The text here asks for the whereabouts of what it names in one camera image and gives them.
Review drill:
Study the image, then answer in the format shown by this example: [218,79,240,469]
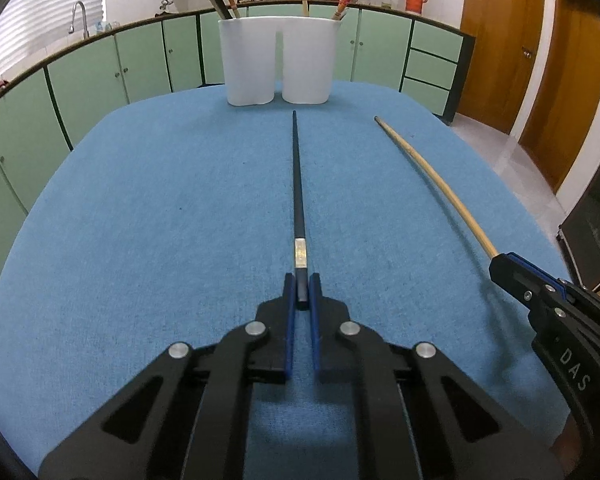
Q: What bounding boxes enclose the green base cabinets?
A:
[0,2,477,346]

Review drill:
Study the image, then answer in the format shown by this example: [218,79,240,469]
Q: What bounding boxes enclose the black case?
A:
[557,135,600,293]

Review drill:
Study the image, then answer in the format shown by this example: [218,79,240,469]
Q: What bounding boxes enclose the black chopstick with silver band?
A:
[291,110,311,310]

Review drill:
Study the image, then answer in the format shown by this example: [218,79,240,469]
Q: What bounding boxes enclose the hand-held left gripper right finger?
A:
[307,272,566,480]

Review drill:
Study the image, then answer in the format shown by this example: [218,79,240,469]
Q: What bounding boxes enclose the wooden door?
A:
[452,0,546,136]
[517,0,600,193]

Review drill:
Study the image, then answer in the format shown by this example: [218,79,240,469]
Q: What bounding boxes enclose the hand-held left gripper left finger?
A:
[37,272,297,480]

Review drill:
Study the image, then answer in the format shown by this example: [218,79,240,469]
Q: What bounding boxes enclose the white window blinds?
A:
[0,0,106,61]

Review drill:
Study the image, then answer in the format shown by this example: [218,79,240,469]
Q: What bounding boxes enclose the blue tablecloth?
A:
[0,79,578,480]

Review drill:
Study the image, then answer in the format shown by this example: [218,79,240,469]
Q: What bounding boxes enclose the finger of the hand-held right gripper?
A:
[500,253,571,297]
[489,257,548,321]

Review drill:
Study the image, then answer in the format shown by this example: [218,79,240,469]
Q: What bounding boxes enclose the white double utensil holder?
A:
[218,16,344,107]

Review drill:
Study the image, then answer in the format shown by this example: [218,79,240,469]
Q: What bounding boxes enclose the long plain bamboo chopstick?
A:
[374,115,503,262]

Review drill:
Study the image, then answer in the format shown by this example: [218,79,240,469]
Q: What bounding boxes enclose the chrome kitchen faucet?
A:
[69,1,91,40]

